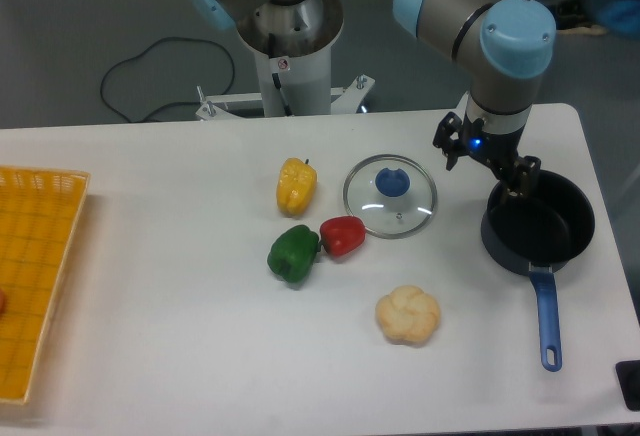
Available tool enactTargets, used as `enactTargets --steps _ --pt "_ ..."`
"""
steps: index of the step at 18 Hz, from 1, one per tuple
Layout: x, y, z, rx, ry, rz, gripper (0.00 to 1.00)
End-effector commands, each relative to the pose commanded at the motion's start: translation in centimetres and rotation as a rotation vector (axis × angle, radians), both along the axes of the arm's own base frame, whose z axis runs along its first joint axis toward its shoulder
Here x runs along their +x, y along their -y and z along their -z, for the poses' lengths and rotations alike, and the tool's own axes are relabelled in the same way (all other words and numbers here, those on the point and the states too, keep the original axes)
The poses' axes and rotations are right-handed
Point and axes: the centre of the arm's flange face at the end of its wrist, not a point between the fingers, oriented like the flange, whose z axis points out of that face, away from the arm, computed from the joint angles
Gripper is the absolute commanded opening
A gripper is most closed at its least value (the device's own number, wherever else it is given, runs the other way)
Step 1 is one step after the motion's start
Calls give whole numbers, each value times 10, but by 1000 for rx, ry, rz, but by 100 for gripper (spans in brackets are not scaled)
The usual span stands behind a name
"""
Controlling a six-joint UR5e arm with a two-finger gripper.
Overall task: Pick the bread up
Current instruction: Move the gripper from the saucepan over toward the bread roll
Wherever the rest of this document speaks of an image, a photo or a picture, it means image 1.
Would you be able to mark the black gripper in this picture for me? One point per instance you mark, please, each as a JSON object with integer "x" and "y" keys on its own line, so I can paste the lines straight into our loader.
{"x": 491, "y": 139}

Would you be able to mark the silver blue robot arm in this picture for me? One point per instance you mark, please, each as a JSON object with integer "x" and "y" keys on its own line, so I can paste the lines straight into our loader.
{"x": 505, "y": 45}

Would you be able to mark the round beige bread roll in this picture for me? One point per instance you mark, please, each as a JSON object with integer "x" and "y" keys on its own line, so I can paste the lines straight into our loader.
{"x": 408, "y": 315}

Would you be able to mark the glass lid blue knob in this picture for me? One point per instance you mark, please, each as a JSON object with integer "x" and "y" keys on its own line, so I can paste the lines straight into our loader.
{"x": 393, "y": 195}

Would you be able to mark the red bell pepper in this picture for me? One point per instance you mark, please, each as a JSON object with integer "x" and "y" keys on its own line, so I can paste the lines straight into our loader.
{"x": 342, "y": 235}

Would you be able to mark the yellow bell pepper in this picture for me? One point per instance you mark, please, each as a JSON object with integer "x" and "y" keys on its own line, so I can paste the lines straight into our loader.
{"x": 296, "y": 187}

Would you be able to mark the green bell pepper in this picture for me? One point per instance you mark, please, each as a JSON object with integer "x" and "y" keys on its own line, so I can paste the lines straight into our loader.
{"x": 293, "y": 254}

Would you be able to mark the black box at table edge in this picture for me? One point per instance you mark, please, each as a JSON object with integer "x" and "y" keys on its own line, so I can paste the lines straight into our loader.
{"x": 628, "y": 374}

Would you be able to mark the yellow woven basket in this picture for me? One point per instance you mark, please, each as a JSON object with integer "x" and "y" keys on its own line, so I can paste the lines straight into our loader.
{"x": 40, "y": 210}

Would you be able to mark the black saucepan blue handle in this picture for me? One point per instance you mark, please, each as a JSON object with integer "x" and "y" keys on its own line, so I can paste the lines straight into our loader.
{"x": 535, "y": 236}

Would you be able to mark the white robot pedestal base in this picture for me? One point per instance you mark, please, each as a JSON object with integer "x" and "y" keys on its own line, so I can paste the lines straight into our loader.
{"x": 291, "y": 46}

